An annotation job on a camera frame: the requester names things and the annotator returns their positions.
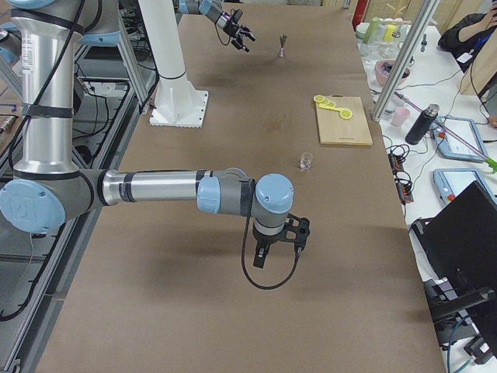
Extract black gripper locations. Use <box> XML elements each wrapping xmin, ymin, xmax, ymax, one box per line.
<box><xmin>221</xmin><ymin>9</ymin><xmax>256</xmax><ymax>52</ymax></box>
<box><xmin>252</xmin><ymin>228</ymin><xmax>284</xmax><ymax>268</ymax></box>

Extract steel double jigger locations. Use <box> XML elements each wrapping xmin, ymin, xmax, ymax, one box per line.
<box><xmin>278</xmin><ymin>34</ymin><xmax>287</xmax><ymax>58</ymax></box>

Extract clear glass measuring cup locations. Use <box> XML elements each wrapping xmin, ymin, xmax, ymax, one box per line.
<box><xmin>300</xmin><ymin>152</ymin><xmax>314</xmax><ymax>170</ymax></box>

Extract green tall cup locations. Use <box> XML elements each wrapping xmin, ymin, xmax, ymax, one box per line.
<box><xmin>363</xmin><ymin>17</ymin><xmax>381</xmax><ymax>45</ymax></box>

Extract yellow cup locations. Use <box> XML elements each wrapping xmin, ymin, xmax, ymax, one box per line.
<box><xmin>383</xmin><ymin>24</ymin><xmax>397</xmax><ymax>43</ymax></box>

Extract pink cup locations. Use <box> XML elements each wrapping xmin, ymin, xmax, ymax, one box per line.
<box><xmin>391</xmin><ymin>106</ymin><xmax>411</xmax><ymax>127</ymax></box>

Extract yellow plastic stick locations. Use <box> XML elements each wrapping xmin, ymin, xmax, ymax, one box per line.
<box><xmin>318</xmin><ymin>103</ymin><xmax>342</xmax><ymax>113</ymax></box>

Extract lemon slice on stick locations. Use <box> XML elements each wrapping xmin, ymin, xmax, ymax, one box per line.
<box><xmin>339</xmin><ymin>110</ymin><xmax>353</xmax><ymax>120</ymax></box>

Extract wooden cutting board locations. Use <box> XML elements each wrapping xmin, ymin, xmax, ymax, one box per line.
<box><xmin>313</xmin><ymin>96</ymin><xmax>373</xmax><ymax>147</ymax></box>

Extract pink bowl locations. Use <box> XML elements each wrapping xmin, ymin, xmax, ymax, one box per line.
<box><xmin>374</xmin><ymin>60</ymin><xmax>411</xmax><ymax>86</ymax></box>

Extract orange power strip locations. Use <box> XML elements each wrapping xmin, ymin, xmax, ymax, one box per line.
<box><xmin>388</xmin><ymin>153</ymin><xmax>414</xmax><ymax>205</ymax></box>

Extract blue teach pendant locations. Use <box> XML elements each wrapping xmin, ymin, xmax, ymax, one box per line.
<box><xmin>433</xmin><ymin>169</ymin><xmax>482</xmax><ymax>205</ymax></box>
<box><xmin>432</xmin><ymin>116</ymin><xmax>488</xmax><ymax>163</ymax></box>

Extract black water bottle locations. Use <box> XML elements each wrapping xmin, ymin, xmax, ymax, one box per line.
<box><xmin>405</xmin><ymin>103</ymin><xmax>440</xmax><ymax>145</ymax></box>

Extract seated person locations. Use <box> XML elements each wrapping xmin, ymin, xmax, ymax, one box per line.
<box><xmin>438</xmin><ymin>1</ymin><xmax>496</xmax><ymax>72</ymax></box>

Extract green tipped grabber stick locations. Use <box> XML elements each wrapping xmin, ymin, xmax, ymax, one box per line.
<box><xmin>394</xmin><ymin>92</ymin><xmax>496</xmax><ymax>174</ymax></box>

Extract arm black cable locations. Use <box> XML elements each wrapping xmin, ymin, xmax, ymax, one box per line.
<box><xmin>240</xmin><ymin>217</ymin><xmax>304</xmax><ymax>291</ymax></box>

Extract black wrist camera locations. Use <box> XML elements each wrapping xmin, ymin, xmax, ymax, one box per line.
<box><xmin>279</xmin><ymin>213</ymin><xmax>310</xmax><ymax>256</ymax></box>

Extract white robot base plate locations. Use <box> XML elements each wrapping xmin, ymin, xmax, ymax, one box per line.
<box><xmin>142</xmin><ymin>1</ymin><xmax>208</xmax><ymax>128</ymax></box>

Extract aluminium frame post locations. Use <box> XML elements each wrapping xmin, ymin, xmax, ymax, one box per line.
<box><xmin>371</xmin><ymin>0</ymin><xmax>440</xmax><ymax>122</ymax></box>

